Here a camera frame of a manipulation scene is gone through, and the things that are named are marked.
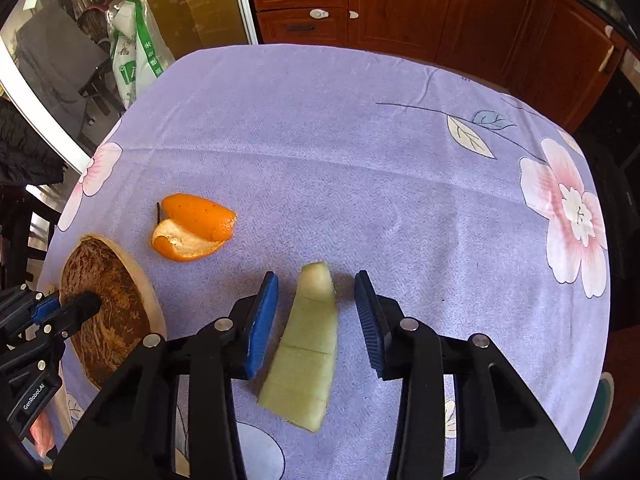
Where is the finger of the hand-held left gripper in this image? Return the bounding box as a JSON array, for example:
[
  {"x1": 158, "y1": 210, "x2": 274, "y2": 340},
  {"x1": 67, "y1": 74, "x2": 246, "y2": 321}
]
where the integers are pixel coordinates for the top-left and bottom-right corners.
[
  {"x1": 0, "y1": 285, "x2": 61, "y2": 347},
  {"x1": 56, "y1": 290, "x2": 103, "y2": 339}
]

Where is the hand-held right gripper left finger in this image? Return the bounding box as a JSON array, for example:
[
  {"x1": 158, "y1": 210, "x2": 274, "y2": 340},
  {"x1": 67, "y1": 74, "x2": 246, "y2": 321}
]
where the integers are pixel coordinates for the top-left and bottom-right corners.
[{"x1": 50, "y1": 271, "x2": 279, "y2": 480}]

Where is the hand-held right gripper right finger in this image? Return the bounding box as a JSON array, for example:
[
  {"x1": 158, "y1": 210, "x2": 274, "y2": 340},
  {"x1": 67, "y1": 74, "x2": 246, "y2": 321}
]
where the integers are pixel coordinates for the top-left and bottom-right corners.
[{"x1": 354, "y1": 270, "x2": 581, "y2": 480}]

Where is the brown coconut shell half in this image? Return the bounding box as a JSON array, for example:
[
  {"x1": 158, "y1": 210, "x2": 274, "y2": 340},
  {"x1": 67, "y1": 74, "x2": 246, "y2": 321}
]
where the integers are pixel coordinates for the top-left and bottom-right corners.
[{"x1": 60, "y1": 232, "x2": 168, "y2": 392}]

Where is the pale green melon rind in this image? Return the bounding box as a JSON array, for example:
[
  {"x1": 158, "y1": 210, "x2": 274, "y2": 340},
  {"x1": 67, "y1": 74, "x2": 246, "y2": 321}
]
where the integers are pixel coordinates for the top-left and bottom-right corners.
[{"x1": 257, "y1": 260, "x2": 340, "y2": 434}]

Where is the white teal trash bin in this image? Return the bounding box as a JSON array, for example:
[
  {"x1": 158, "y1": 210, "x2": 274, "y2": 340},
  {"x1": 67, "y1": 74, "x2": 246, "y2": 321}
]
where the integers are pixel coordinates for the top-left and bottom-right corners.
[{"x1": 572, "y1": 372, "x2": 616, "y2": 468}]

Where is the large orange peel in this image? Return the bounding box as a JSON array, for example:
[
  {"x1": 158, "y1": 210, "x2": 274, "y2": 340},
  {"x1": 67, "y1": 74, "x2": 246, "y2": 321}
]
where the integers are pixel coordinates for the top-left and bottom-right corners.
[{"x1": 150, "y1": 193, "x2": 239, "y2": 263}]

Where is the dark cloth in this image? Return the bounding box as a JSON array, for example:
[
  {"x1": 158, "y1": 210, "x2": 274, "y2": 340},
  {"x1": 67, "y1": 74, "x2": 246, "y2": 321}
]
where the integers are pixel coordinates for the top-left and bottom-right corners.
[{"x1": 0, "y1": 97, "x2": 67, "y2": 187}]

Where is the purple floral tablecloth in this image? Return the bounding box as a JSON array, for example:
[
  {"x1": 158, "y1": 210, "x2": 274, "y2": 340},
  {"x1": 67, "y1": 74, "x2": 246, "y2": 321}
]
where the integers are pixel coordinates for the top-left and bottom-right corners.
[{"x1": 30, "y1": 45, "x2": 612, "y2": 480}]

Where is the green white plastic bag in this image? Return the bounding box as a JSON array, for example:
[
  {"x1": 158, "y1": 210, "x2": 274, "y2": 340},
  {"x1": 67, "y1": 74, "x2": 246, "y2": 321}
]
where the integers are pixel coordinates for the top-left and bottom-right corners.
[{"x1": 106, "y1": 0, "x2": 177, "y2": 111}]

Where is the wooden cabinet door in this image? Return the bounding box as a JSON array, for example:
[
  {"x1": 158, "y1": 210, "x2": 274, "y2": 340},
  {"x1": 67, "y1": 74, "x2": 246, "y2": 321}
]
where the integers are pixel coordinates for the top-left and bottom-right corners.
[
  {"x1": 509, "y1": 0, "x2": 627, "y2": 132},
  {"x1": 346, "y1": 0, "x2": 454, "y2": 62},
  {"x1": 436, "y1": 0, "x2": 547, "y2": 87}
]

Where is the glass sliding door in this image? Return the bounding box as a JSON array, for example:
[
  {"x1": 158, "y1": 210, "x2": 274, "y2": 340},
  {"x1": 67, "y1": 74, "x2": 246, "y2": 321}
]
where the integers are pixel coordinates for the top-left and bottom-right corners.
[{"x1": 0, "y1": 0, "x2": 259, "y2": 177}]

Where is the wooden drawer black handle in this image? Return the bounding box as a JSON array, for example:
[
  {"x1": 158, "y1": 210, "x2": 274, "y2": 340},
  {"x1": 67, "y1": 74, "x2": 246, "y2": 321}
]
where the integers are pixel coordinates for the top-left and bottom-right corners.
[{"x1": 256, "y1": 8, "x2": 349, "y2": 47}]

